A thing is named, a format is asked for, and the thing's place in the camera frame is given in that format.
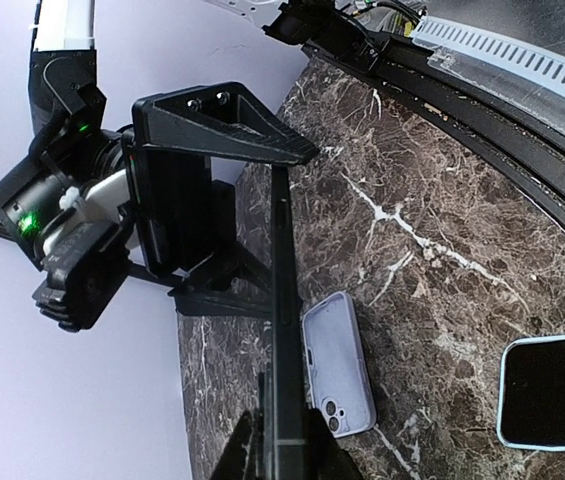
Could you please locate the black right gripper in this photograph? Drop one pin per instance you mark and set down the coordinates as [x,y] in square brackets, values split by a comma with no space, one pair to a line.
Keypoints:
[185,219]

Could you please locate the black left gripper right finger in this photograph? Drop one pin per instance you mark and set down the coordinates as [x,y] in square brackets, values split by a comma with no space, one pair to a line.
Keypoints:
[328,461]

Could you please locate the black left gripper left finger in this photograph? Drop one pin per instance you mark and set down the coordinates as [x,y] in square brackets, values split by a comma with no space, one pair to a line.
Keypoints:
[243,455]

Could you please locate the white silicone phone case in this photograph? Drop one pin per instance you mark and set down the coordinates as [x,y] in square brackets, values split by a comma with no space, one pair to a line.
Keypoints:
[338,379]

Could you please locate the black smartphone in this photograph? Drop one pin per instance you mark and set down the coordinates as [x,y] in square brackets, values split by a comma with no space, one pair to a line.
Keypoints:
[288,414]

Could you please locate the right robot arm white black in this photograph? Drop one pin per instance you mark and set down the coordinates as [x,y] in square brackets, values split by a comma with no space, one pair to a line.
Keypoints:
[83,196]

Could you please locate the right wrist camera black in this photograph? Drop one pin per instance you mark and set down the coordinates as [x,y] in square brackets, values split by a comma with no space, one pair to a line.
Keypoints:
[83,273]

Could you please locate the black table edge rail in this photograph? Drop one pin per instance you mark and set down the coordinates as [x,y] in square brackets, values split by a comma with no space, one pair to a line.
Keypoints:
[525,148]

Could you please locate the white slotted cable duct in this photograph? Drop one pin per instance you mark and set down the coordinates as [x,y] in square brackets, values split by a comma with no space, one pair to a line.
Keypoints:
[538,65]

